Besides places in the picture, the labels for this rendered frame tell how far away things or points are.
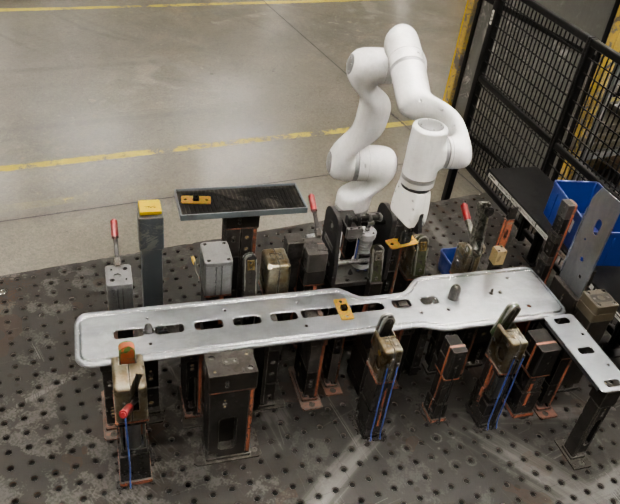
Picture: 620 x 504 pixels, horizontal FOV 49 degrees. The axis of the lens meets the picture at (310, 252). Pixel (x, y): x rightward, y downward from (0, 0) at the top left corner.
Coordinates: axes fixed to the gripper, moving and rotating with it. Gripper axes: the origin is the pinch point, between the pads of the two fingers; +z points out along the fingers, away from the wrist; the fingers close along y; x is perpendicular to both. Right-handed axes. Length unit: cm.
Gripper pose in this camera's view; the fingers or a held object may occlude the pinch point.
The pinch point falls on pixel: (403, 233)
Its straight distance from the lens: 178.8
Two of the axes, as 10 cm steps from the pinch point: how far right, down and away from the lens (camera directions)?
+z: -1.2, 7.8, 6.2
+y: 4.3, 6.0, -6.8
